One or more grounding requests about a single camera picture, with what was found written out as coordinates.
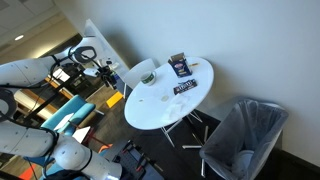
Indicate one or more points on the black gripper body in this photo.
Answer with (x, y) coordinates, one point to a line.
(107, 74)

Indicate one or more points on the green and white paper cup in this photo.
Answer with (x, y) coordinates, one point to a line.
(148, 78)

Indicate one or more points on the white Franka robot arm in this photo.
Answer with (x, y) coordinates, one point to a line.
(28, 70)

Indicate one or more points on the white chair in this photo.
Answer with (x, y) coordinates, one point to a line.
(139, 72)

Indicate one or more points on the white whiteboard panel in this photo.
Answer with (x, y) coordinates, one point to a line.
(100, 43)

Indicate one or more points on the teal blue armchair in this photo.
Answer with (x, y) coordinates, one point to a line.
(71, 113)

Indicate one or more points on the round white table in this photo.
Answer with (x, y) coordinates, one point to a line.
(156, 111)

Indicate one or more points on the white paper sheet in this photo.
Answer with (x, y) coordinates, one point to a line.
(63, 121)

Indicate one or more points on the crumpled white tissue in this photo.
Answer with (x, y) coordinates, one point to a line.
(176, 108)

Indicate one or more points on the blue open cardboard box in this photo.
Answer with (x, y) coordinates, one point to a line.
(180, 67)

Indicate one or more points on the black candy pack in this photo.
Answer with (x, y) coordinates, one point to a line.
(185, 86)

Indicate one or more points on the black tool case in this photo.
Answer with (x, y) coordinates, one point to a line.
(135, 163)

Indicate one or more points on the round ceiling light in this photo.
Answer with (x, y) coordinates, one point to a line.
(19, 37)

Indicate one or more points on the grey bin with clear liner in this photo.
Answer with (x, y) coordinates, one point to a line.
(245, 140)

